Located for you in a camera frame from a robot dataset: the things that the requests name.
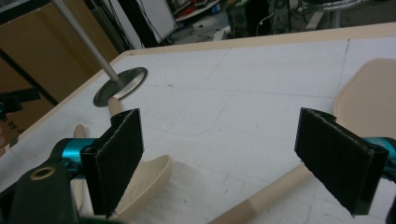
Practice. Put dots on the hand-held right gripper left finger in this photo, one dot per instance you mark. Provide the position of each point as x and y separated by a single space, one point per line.
115 155

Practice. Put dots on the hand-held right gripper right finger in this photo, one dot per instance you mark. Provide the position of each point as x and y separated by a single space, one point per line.
336 155

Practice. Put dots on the beige ladle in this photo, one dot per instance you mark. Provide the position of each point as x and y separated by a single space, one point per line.
79 132

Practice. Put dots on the beige slotted spoon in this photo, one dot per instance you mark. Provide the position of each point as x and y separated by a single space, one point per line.
149 183

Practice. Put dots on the beige spatula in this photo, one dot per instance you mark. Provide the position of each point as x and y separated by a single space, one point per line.
367 99

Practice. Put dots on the metal utensil stand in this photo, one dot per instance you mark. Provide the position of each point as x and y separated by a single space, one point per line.
130 82

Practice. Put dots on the brown cardboard panels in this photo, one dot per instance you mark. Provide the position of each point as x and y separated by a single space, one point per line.
46 40

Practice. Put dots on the white foam mat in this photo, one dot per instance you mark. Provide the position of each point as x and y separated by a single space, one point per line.
249 124

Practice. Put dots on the white board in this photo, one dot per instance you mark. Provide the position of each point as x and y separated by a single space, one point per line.
155 18

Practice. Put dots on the black computer tower with fan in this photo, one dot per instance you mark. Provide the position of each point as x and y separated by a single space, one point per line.
238 20

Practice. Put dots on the black metal frame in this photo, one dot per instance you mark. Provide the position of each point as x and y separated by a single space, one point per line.
137 21

